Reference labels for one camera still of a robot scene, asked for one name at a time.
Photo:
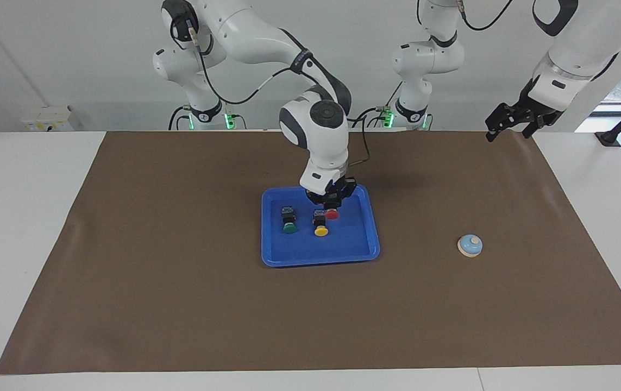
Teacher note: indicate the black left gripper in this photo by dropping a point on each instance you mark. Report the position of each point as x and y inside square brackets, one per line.
[533, 106]

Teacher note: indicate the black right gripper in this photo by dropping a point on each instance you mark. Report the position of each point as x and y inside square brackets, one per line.
[334, 190]

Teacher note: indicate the red push button switch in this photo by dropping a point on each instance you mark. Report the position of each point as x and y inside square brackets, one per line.
[332, 214]

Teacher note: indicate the yellow push button switch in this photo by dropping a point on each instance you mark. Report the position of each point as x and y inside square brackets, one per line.
[320, 224]

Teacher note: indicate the green push button switch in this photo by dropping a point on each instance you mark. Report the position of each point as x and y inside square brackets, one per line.
[288, 220]

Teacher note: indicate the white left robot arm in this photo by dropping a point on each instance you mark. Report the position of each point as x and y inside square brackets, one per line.
[430, 60]

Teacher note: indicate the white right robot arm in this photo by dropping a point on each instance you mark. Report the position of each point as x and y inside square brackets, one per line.
[315, 125]

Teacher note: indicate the blue plastic tray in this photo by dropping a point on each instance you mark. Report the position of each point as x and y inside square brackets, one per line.
[343, 244]

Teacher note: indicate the light blue service bell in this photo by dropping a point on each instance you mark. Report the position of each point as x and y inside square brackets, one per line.
[470, 245]

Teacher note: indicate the brown table mat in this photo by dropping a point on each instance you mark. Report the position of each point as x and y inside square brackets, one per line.
[180, 298]

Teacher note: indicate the white wall socket box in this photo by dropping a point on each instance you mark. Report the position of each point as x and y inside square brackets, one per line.
[46, 118]

